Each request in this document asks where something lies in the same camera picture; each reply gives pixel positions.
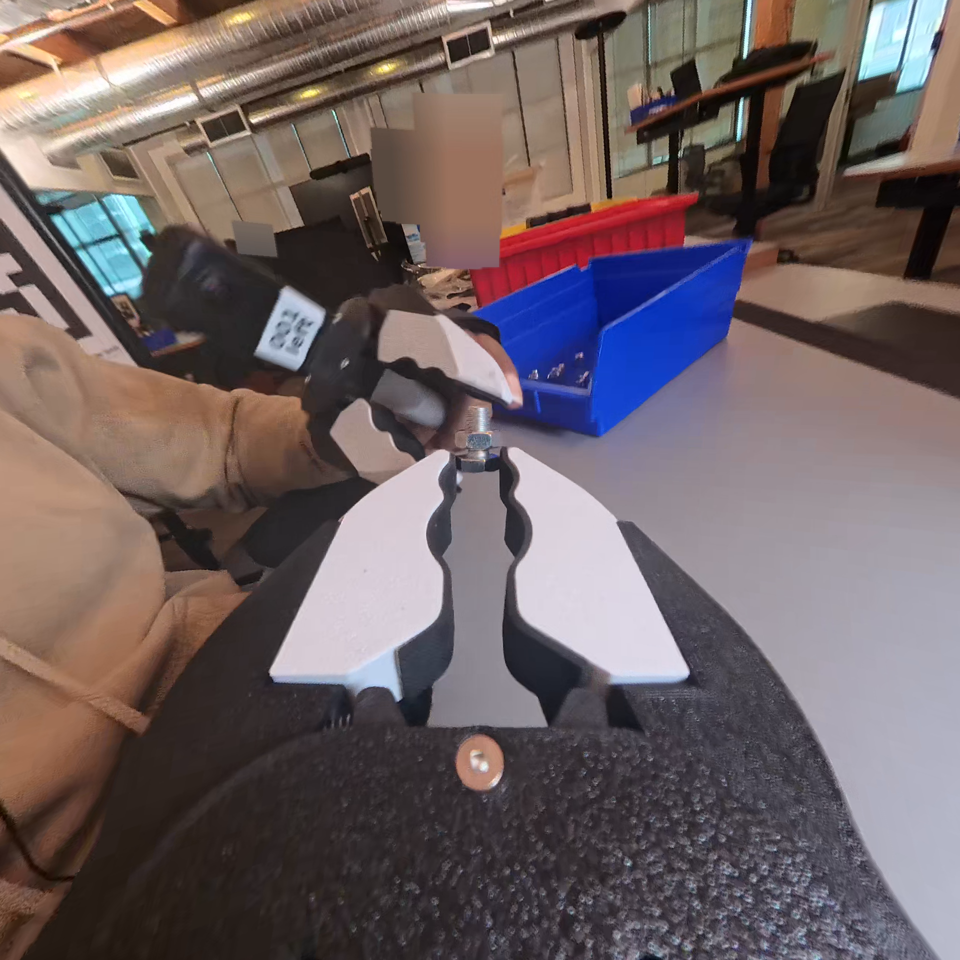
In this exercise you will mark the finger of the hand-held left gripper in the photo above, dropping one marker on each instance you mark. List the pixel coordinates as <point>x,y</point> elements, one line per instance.
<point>443,353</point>
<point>368,438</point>

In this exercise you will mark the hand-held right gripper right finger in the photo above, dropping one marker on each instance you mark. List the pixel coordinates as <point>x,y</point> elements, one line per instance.
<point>597,593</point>

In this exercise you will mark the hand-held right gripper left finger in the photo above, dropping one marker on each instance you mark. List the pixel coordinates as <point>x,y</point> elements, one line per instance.
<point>365,593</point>

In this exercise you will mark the steel hex bolt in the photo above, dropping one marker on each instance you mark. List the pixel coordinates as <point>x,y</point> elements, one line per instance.
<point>474,416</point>
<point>555,371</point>
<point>582,360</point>

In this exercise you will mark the blue plastic bin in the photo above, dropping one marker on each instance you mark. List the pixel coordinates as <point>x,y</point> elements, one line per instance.
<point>660,330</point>

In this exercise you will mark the person's left forearm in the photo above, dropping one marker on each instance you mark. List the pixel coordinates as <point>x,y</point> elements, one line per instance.
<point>180,435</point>

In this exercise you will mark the person's left hand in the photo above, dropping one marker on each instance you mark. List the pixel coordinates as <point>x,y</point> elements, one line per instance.
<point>462,425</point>

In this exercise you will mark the black wrist rest pad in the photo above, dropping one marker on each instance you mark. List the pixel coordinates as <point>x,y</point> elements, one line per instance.
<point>300,525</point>

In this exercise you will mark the black mesh office chair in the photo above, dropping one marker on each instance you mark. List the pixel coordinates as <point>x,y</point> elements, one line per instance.
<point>323,240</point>

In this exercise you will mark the red plastic bin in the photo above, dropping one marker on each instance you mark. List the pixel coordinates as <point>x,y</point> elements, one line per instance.
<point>600,240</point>

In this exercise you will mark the black framed sign board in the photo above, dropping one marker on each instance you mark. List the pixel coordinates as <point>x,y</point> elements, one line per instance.
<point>23,270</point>

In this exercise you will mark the person's torso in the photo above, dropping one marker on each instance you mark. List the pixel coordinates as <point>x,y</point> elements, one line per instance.
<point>90,675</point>

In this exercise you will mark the black floor lamp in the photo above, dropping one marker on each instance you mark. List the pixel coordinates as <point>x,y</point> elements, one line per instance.
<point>600,105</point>

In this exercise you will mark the wooden standing desk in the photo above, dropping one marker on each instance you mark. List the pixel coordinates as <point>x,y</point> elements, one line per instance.
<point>720,90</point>

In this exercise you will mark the black backpack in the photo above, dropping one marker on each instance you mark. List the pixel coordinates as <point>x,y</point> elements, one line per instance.
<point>765,63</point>

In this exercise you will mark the wooden office desk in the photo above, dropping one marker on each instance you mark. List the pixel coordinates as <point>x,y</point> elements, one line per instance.
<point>915,168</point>

